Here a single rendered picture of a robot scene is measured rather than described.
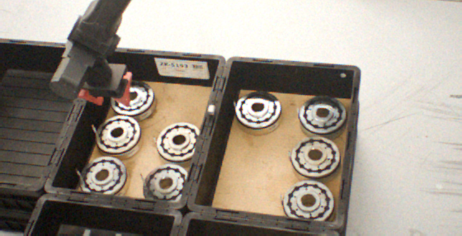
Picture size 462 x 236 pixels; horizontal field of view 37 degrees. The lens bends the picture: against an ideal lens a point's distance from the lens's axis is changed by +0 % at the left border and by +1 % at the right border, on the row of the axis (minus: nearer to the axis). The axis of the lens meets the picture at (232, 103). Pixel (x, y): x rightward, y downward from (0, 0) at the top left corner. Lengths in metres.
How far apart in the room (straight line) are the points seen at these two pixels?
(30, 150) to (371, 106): 0.83
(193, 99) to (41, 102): 0.37
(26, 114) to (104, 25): 0.56
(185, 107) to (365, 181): 0.45
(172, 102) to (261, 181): 0.31
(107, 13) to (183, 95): 0.51
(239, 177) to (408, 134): 0.45
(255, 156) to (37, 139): 0.51
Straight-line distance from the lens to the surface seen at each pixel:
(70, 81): 1.27
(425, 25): 1.91
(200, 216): 1.31
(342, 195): 1.31
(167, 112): 1.59
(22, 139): 1.65
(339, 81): 1.52
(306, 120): 1.49
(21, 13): 2.16
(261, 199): 1.42
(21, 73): 1.80
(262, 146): 1.49
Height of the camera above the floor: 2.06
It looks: 51 degrees down
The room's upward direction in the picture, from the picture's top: 11 degrees counter-clockwise
